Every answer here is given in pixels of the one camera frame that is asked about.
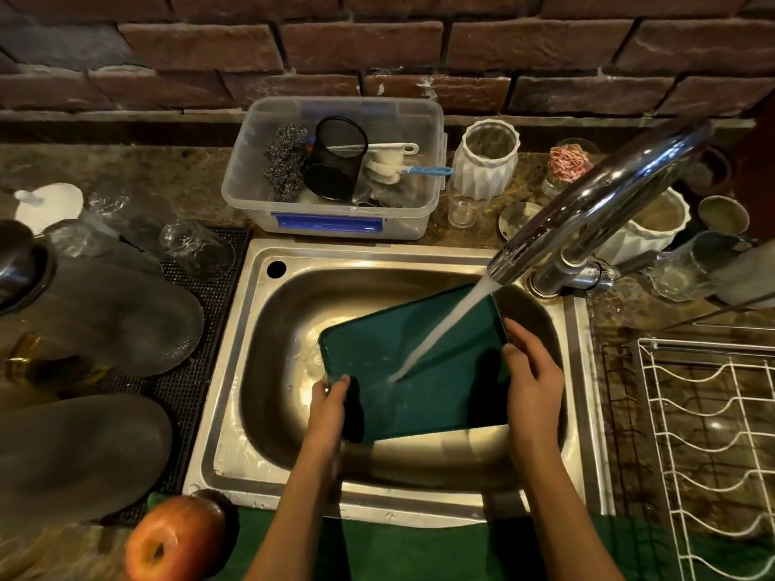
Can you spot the clear plastic storage box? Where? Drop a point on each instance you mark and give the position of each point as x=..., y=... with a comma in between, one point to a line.
x=339, y=220

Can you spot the clear drinking glass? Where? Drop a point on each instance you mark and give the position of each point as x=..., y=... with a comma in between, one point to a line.
x=197, y=245
x=91, y=241

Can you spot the glass bottle with yellow liquid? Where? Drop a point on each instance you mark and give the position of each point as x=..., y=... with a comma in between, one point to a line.
x=36, y=366

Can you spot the person's left thumb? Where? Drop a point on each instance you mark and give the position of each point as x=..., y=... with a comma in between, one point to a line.
x=341, y=390

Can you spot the person's left forearm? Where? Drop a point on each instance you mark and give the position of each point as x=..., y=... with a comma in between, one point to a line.
x=296, y=514

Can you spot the chrome faucet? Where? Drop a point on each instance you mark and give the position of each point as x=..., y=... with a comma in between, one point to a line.
x=605, y=199

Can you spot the dark round bowl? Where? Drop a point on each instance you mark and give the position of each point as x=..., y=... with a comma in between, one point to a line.
x=708, y=172

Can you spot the steel wool scrubber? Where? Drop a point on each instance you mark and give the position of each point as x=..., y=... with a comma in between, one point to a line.
x=284, y=163

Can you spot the person's right hand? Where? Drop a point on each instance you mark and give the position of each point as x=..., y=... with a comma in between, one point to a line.
x=536, y=399

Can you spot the person's right forearm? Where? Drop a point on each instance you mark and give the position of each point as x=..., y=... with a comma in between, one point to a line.
x=563, y=514

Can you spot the white ribbed vase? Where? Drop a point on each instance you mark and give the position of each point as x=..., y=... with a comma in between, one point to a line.
x=484, y=163
x=660, y=223

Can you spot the black pan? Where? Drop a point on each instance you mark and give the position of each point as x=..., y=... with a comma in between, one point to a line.
x=18, y=266

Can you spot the glass jar with pink contents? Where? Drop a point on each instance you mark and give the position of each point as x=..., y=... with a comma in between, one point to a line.
x=566, y=163

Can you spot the red apple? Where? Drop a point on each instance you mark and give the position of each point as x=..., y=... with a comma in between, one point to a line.
x=175, y=538

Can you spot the dark grey oval plate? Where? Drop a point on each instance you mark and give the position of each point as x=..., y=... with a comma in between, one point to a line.
x=121, y=320
x=78, y=459

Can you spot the black drying mat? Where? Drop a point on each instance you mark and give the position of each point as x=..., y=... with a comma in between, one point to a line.
x=194, y=369

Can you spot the green cutting board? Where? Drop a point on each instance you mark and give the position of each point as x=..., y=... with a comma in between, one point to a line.
x=436, y=381

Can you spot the black mesh cup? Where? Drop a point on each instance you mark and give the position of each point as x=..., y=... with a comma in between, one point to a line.
x=336, y=163

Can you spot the stainless steel sink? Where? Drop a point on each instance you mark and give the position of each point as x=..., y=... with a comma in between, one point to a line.
x=284, y=332

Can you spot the metal cup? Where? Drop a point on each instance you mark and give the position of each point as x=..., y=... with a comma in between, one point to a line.
x=723, y=216

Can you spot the person's left hand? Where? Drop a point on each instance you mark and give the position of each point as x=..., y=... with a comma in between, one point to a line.
x=326, y=420

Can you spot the small metal dish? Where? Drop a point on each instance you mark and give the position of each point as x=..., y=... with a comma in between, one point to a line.
x=517, y=222

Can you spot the small clear glass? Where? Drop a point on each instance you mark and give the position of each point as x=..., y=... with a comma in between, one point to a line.
x=463, y=211

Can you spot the person's right thumb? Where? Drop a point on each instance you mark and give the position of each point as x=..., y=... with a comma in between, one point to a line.
x=513, y=363

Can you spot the white plastic lid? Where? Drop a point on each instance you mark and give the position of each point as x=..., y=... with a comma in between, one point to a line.
x=51, y=205

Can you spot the green cloth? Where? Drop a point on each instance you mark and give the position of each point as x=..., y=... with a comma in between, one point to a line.
x=424, y=553

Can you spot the clear glass mug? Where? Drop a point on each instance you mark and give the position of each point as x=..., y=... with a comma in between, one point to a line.
x=684, y=272

